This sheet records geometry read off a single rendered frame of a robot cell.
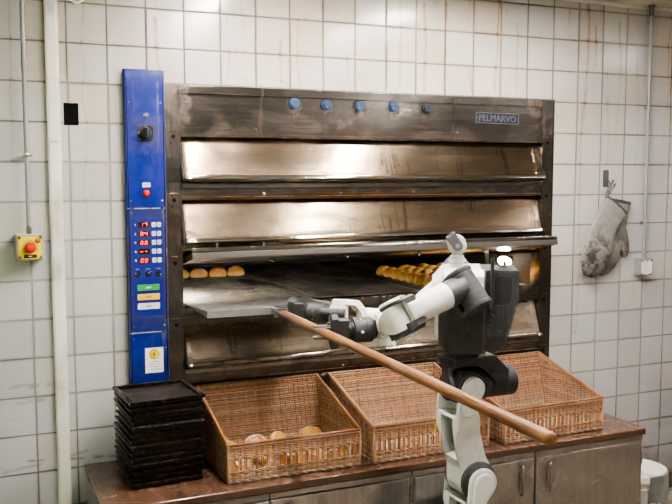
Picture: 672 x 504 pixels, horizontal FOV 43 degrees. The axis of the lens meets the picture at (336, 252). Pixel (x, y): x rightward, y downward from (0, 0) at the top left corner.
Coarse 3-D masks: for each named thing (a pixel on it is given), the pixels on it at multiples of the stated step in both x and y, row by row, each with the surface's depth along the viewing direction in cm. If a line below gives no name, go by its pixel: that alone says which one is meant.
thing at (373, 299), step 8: (520, 288) 420; (528, 288) 422; (536, 288) 424; (344, 296) 388; (352, 296) 388; (360, 296) 388; (368, 296) 388; (376, 296) 389; (384, 296) 391; (392, 296) 392; (368, 304) 388; (376, 304) 390; (184, 312) 354; (192, 312) 355
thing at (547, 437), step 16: (304, 320) 306; (336, 336) 277; (368, 352) 254; (400, 368) 234; (432, 384) 217; (448, 384) 214; (464, 400) 203; (480, 400) 198; (496, 416) 190; (512, 416) 186; (528, 432) 179; (544, 432) 175
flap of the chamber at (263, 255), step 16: (528, 240) 403; (544, 240) 406; (192, 256) 339; (208, 256) 341; (224, 256) 344; (240, 256) 346; (256, 256) 349; (272, 256) 354; (288, 256) 359; (304, 256) 365; (320, 256) 371; (336, 256) 377; (352, 256) 383; (368, 256) 390
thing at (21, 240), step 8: (16, 240) 319; (24, 240) 320; (32, 240) 321; (40, 240) 322; (16, 248) 319; (24, 248) 320; (40, 248) 322; (16, 256) 320; (24, 256) 320; (32, 256) 321; (40, 256) 323
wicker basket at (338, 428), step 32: (224, 384) 361; (256, 384) 366; (288, 384) 371; (320, 384) 373; (224, 416) 358; (256, 416) 364; (288, 416) 369; (320, 416) 374; (224, 448) 319; (256, 448) 320; (288, 448) 325; (320, 448) 330; (352, 448) 343; (224, 480) 320; (256, 480) 321
